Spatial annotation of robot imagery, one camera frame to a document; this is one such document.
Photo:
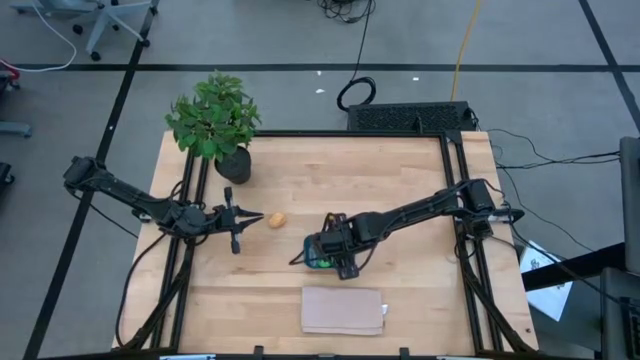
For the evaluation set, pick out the black metal table frame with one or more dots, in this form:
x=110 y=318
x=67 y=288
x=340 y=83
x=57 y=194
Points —
x=350 y=134

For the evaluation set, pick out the black computer case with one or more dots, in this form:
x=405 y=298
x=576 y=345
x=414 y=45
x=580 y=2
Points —
x=410 y=117

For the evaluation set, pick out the grey cabinet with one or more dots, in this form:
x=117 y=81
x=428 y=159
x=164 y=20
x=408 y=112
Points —
x=631 y=200

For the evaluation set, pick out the dark grey equipment box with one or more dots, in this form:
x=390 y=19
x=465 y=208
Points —
x=620 y=320

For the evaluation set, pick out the black beam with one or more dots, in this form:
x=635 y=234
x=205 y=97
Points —
x=575 y=267

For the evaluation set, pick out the folded beige cloth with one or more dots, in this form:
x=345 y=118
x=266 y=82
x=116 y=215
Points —
x=342 y=310

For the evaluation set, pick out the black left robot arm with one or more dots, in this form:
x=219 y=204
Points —
x=125 y=192

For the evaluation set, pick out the white paper sheet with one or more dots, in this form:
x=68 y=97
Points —
x=550 y=300

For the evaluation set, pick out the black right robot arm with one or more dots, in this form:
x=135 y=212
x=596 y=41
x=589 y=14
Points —
x=415 y=210

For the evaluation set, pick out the green potted plant black pot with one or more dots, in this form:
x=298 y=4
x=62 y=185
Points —
x=215 y=120

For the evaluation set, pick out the teal plastic container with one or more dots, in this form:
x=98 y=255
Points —
x=310 y=252

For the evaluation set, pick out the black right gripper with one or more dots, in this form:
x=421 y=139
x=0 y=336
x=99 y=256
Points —
x=337 y=240

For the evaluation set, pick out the tan potato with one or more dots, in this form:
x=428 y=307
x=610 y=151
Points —
x=276 y=220

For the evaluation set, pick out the smooth bright green pepper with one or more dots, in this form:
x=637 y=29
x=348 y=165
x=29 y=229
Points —
x=325 y=263

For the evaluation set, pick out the grey office chair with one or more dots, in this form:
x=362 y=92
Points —
x=100 y=30

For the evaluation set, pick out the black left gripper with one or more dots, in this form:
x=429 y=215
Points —
x=222 y=220

